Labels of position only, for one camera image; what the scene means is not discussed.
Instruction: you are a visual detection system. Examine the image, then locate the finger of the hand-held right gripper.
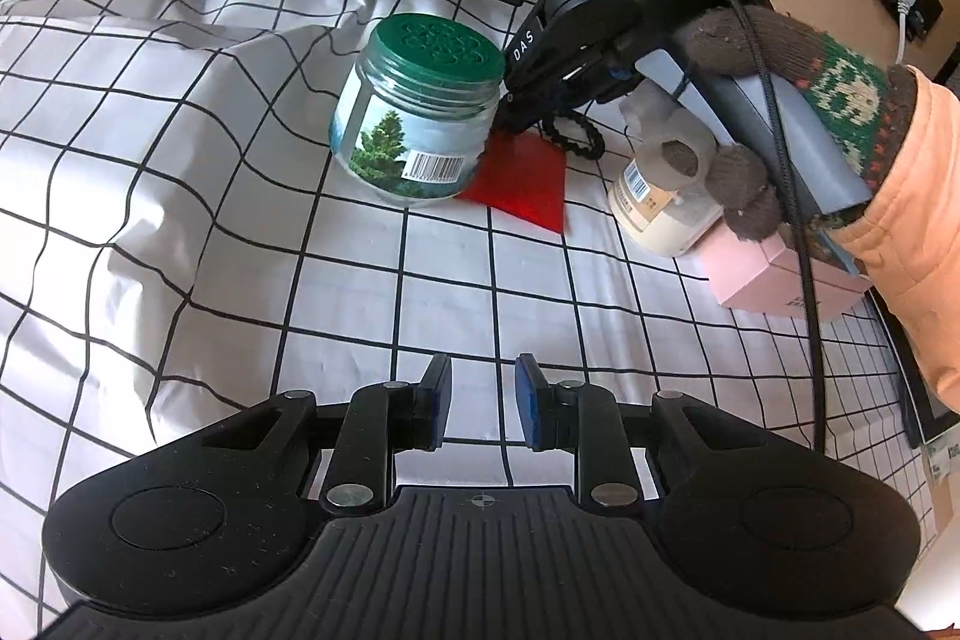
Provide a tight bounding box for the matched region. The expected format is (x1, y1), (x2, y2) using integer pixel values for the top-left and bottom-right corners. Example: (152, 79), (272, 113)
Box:
(491, 74), (640, 137)
(501, 44), (623, 105)

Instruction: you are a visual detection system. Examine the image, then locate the white black checked cloth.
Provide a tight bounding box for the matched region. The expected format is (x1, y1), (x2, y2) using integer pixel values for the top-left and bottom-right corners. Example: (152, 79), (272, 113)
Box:
(0, 0), (946, 640)

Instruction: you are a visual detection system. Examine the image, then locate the clear plastic powder jar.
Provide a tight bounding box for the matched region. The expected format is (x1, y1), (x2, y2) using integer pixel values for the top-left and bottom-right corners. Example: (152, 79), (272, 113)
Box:
(608, 151), (727, 259)

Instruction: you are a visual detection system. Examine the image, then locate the black hair tie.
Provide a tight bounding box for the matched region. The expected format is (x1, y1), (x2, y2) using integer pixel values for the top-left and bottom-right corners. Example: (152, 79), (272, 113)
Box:
(538, 102), (606, 159)

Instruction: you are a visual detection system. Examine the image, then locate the green lid glass jar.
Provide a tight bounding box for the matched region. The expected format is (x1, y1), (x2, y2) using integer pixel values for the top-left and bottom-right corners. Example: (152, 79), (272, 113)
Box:
(328, 13), (506, 208)

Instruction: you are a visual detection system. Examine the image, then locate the person's right hand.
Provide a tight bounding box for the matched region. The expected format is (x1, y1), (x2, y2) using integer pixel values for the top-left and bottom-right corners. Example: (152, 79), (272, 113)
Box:
(625, 5), (925, 245)

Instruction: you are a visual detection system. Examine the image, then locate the pink cardboard box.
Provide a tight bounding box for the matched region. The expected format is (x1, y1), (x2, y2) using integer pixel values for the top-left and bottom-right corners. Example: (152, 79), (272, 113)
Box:
(696, 230), (876, 320)

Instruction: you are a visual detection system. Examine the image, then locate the white cable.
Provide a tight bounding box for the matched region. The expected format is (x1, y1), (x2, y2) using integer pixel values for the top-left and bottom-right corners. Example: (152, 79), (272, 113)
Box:
(887, 0), (922, 69)

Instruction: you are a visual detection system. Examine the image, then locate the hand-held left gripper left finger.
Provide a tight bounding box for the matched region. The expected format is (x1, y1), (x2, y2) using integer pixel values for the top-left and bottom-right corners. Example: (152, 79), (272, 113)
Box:
(201, 353), (454, 512)

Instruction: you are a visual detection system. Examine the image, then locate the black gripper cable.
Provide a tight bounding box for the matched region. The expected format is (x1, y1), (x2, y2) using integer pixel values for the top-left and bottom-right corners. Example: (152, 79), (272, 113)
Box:
(709, 0), (828, 455)

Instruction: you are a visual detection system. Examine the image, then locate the person's right forearm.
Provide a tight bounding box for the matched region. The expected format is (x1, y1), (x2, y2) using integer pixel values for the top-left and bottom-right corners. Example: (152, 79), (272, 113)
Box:
(829, 66), (960, 417)

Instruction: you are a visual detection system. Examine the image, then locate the red card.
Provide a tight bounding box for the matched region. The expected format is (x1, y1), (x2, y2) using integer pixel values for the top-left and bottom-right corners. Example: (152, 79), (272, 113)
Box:
(454, 130), (566, 235)

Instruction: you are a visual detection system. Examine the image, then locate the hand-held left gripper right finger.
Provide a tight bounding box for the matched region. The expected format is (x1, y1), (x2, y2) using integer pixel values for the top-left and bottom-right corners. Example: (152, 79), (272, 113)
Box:
(514, 353), (751, 510)

